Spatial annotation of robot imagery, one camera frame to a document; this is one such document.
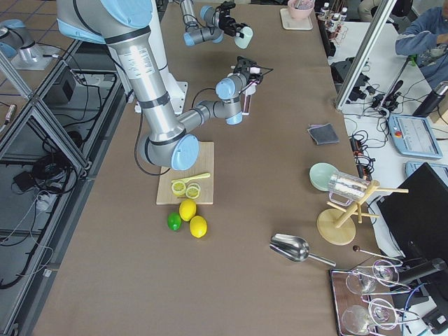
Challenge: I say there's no wine glass rack tray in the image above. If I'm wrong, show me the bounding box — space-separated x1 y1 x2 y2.
330 259 420 335

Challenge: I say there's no grey folded cloth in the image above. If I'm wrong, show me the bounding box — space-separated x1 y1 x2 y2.
307 123 340 146

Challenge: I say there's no bamboo cutting board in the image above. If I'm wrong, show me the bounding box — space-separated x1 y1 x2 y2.
155 141 214 205

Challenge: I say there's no blue teach pendant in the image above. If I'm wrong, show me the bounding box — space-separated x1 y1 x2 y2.
388 115 443 160

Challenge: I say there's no lemon slice upper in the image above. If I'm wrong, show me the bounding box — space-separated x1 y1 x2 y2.
171 181 187 197

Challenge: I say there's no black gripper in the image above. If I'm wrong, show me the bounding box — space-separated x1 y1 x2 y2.
231 56 262 90
213 1 249 39

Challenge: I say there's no wooden mug tree stand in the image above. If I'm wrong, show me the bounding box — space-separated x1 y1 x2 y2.
316 180 409 246

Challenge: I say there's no black monitor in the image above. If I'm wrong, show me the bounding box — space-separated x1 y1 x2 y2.
377 162 447 260

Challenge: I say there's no pink bowl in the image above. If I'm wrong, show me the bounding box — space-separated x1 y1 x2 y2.
288 0 314 20

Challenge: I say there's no clear glass pitcher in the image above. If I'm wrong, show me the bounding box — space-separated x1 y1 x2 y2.
328 171 370 207

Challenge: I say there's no aluminium frame post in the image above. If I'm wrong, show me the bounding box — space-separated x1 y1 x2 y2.
335 0 396 112

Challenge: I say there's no lemon slice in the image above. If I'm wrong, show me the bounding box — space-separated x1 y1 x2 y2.
171 181 187 197
185 183 202 200

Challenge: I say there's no mint green cup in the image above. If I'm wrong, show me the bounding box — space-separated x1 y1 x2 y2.
234 27 253 49

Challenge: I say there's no green lime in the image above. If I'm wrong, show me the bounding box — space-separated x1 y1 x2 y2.
167 212 182 231

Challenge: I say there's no seated person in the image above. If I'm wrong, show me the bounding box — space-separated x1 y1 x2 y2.
395 1 447 89

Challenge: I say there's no beige tray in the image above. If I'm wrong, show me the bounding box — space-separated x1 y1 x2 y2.
280 8 313 31

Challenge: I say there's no yellow plastic knife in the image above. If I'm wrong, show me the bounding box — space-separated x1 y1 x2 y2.
171 172 211 183

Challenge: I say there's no silver metal scoop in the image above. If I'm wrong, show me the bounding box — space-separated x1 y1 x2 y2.
269 233 336 267

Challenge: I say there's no whole yellow lemon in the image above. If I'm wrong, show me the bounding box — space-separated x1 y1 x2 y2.
190 216 208 238
179 199 197 222

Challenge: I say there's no lemon slice lower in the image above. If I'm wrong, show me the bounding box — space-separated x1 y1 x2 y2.
185 183 202 200

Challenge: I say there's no green bowl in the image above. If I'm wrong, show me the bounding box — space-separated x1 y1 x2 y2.
309 162 339 192

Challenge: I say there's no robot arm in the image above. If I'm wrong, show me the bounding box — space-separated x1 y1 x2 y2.
179 1 253 49
57 1 263 171

